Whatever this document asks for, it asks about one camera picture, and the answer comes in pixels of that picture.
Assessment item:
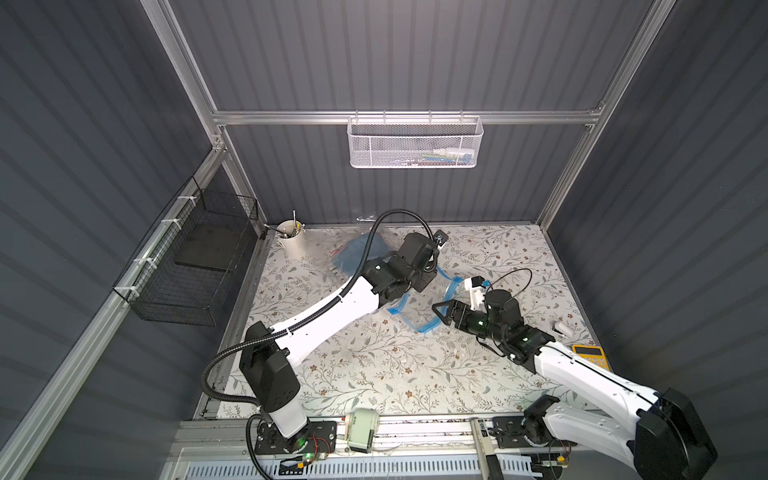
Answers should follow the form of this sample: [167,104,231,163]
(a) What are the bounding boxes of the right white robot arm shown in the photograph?
[432,290,719,479]

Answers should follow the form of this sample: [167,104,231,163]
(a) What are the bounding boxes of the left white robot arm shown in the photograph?
[239,230,448,443]

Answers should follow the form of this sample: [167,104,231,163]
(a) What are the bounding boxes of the black wire basket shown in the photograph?
[113,180,259,327]

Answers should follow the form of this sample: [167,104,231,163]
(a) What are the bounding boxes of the white cup with tools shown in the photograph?
[265,209,308,259]

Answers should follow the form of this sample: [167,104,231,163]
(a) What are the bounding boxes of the black corrugated cable conduit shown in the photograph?
[199,208,434,407]

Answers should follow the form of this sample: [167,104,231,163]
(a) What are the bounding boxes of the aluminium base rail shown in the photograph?
[158,412,601,480]

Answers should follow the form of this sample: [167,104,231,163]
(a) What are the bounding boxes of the black camera cable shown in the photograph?
[482,267,534,301]

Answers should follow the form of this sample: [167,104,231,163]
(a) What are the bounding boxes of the white stapler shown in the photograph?
[552,321,575,337]

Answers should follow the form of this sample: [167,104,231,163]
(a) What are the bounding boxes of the clear vacuum bag blue zip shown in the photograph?
[330,231,464,333]

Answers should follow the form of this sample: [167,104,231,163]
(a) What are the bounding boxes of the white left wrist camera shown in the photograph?
[433,230,449,249]

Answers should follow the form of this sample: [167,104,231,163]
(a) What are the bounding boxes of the white wire basket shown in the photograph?
[346,114,484,169]

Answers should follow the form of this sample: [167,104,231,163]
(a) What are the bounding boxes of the yellow calculator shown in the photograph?
[571,345,611,371]

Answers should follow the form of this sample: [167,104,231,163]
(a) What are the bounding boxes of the small green white box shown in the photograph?
[345,408,380,453]

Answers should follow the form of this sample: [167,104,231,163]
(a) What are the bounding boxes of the blue tank top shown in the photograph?
[332,232,400,277]

